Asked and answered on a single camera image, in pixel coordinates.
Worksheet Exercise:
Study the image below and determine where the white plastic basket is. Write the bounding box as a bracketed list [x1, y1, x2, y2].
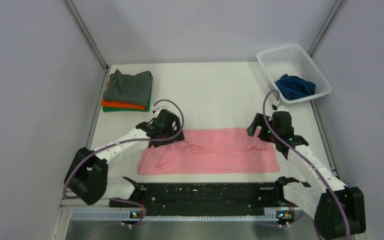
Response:
[256, 43, 333, 105]

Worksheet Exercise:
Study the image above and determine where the folded grey t shirt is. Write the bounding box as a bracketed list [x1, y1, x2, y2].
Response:
[101, 69, 153, 111]

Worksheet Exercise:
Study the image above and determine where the folded orange t shirt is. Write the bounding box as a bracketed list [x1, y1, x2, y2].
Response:
[101, 99, 147, 111]

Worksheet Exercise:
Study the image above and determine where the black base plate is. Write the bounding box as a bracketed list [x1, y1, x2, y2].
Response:
[109, 182, 297, 217]

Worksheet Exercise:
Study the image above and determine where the folded green t shirt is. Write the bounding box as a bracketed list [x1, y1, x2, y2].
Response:
[101, 86, 152, 112]

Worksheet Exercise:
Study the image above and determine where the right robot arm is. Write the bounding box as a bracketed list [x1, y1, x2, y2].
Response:
[246, 105, 367, 240]

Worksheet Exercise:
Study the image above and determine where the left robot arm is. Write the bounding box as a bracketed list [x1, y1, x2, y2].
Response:
[63, 107, 185, 207]

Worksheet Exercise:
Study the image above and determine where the pink t shirt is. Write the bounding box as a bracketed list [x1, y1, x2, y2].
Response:
[137, 128, 280, 176]

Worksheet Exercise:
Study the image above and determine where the right aluminium frame post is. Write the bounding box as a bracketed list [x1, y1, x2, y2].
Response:
[307, 0, 347, 57]

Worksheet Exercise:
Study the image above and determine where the crumpled blue t shirt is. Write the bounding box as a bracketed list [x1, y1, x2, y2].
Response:
[275, 74, 316, 101]

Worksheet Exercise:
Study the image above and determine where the left aluminium frame post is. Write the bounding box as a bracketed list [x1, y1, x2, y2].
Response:
[63, 0, 109, 71]

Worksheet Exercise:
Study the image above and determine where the white slotted cable duct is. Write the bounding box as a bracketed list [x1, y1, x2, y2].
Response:
[71, 209, 279, 222]

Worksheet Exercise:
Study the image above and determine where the aluminium frame post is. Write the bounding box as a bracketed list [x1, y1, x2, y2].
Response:
[63, 0, 109, 71]
[307, 0, 347, 57]

